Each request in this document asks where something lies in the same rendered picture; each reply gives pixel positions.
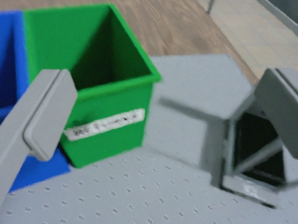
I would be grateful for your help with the blue open-top bin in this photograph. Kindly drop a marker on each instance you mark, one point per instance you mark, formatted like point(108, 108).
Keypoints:
point(15, 78)

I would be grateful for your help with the green open bin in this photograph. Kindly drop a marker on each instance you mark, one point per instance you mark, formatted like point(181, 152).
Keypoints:
point(100, 50)

